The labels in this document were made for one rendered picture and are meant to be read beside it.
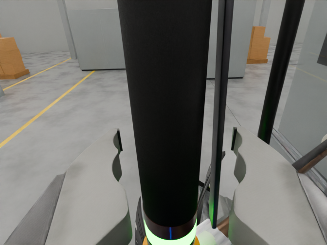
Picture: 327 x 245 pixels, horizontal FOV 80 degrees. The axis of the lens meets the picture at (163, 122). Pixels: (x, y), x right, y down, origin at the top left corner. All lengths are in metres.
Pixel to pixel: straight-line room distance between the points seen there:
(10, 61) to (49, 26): 5.97
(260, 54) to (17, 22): 12.75
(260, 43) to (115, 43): 5.13
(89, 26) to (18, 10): 7.54
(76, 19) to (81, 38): 0.58
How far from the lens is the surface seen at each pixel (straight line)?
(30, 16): 14.38
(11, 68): 8.41
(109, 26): 7.44
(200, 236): 0.21
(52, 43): 14.05
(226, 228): 0.22
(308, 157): 0.32
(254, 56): 8.44
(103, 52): 7.60
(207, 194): 0.82
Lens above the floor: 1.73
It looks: 29 degrees down
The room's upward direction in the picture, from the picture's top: 2 degrees counter-clockwise
